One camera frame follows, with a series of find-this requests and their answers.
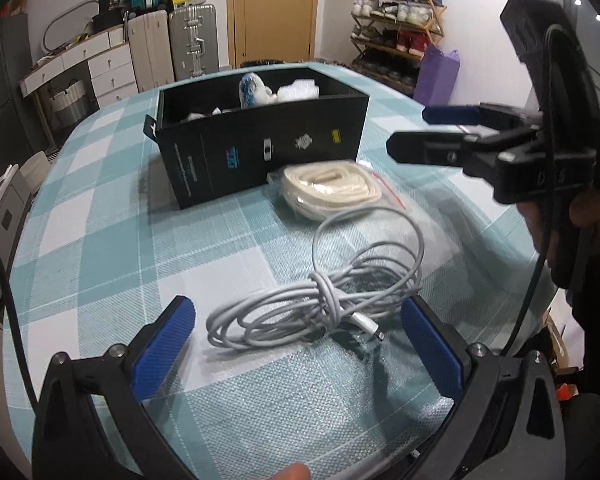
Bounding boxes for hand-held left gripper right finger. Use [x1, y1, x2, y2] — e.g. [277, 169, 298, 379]
[400, 294, 566, 480]

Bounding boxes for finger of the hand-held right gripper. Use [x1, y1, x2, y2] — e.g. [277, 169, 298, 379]
[422, 102, 541, 133]
[386, 127, 542, 166]

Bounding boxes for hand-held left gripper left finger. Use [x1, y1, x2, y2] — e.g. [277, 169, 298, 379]
[32, 296, 197, 480]

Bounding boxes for zip bag of cream cable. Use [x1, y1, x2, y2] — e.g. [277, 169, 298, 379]
[266, 160, 416, 222]

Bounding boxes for grey charging cable bundle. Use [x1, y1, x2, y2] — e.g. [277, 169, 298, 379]
[206, 205, 425, 350]

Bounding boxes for black cardboard box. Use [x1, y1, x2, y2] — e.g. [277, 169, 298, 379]
[145, 62, 371, 210]

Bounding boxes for blue white item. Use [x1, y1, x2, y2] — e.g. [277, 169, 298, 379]
[238, 72, 276, 109]

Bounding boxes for person's left hand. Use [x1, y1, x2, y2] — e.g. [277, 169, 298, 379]
[269, 462, 311, 480]

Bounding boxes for purple paper bag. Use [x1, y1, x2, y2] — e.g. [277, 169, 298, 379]
[412, 44, 461, 106]

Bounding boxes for wooden shoe rack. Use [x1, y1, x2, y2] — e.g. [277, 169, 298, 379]
[350, 0, 448, 96]

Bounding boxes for rows of racked shoes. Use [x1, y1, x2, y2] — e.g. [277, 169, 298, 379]
[350, 0, 443, 86]

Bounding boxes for teal checked tablecloth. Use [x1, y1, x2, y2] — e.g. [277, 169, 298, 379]
[2, 62, 571, 480]

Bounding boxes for dark framed glass door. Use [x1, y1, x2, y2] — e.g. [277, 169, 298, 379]
[550, 0, 600, 151]

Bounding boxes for row of dark floor shoes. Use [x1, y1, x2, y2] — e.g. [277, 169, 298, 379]
[240, 57, 351, 69]

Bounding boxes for grey side cabinet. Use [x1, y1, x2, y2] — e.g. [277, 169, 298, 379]
[0, 170, 33, 321]

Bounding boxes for wooden door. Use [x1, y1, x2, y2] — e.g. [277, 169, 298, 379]
[227, 0, 322, 68]

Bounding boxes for beige round stool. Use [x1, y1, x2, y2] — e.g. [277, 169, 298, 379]
[20, 150, 52, 187]

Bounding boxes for white grey laundry basket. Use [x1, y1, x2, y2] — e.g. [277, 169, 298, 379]
[47, 79, 92, 128]

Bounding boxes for silver suitcase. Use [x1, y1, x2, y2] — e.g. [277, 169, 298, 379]
[167, 2, 220, 81]

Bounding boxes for white drawer cabinet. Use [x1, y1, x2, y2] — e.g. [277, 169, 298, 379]
[87, 47, 141, 111]

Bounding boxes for beige suitcase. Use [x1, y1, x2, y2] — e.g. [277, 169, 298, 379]
[125, 9, 176, 92]

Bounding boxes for white dressing desk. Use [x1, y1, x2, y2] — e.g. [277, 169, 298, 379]
[19, 25, 131, 126]

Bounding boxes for dark grey refrigerator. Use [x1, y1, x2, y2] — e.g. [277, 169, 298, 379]
[0, 10, 46, 181]

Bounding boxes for black paper bag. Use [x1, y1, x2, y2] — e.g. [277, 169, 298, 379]
[92, 0, 127, 33]

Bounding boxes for oval mirror frame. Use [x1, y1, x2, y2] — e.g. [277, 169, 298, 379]
[42, 0, 101, 53]

